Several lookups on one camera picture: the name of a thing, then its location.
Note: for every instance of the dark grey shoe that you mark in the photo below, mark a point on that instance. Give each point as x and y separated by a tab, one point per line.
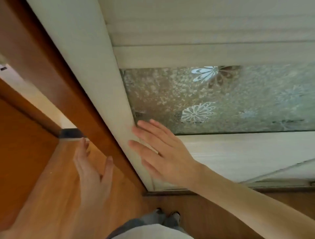
176	216
159	211

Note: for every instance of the white wooden wardrobe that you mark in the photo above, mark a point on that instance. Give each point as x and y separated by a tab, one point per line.
49	73

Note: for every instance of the person's grey trousers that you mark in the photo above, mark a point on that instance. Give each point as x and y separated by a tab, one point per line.
137	224

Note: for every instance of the person's left forearm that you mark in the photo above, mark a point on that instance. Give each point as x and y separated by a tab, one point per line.
49	221

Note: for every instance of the orange wooden door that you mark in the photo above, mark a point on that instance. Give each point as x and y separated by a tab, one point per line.
22	160

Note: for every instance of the wardrobe sliding door floral glass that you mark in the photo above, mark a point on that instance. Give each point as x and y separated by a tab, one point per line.
197	37

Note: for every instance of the person's right hand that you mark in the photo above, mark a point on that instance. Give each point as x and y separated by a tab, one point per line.
172	162

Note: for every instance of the person's left hand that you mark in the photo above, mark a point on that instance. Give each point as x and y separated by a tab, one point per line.
92	182

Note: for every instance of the person's white shirt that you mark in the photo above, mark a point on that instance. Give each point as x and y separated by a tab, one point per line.
157	232

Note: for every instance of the person's right forearm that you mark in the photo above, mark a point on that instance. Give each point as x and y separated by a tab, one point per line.
246	204

